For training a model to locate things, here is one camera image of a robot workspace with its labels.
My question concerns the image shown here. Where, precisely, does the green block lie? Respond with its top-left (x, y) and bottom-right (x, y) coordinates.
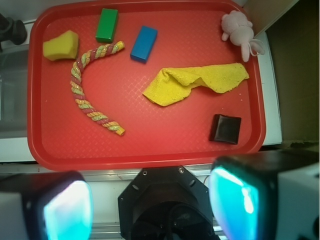
top-left (95, 8), bottom-right (119, 43)

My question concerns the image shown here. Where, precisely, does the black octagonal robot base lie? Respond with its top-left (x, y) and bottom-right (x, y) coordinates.
top-left (117, 166), bottom-right (219, 240)

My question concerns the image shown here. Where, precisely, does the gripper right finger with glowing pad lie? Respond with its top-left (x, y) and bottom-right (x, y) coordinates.
top-left (208, 149), bottom-right (320, 240)

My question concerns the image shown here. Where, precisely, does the red plastic tray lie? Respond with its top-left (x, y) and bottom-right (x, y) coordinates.
top-left (27, 0), bottom-right (266, 171)

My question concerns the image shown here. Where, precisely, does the dark brown square block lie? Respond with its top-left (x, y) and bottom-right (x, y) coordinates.
top-left (208, 114), bottom-right (242, 145)

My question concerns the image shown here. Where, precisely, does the blue block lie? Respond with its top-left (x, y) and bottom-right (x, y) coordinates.
top-left (130, 26), bottom-right (158, 64)

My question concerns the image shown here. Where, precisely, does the black knob clamp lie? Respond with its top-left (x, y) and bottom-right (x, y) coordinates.
top-left (0, 14), bottom-right (28, 46)

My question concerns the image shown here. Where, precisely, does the yellow cloth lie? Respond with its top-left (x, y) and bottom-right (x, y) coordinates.
top-left (143, 63), bottom-right (250, 107)

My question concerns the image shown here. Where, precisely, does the yellow sponge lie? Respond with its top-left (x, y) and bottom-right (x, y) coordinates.
top-left (42, 30), bottom-right (79, 61)

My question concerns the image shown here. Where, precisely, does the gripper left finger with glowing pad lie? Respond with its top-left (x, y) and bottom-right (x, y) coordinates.
top-left (0, 171), bottom-right (94, 240)

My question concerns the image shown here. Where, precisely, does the pink plush bunny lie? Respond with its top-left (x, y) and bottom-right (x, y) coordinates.
top-left (221, 10), bottom-right (265, 63)

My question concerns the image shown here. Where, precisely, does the multicolour twisted rope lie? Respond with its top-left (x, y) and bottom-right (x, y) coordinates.
top-left (69, 40), bottom-right (126, 137)

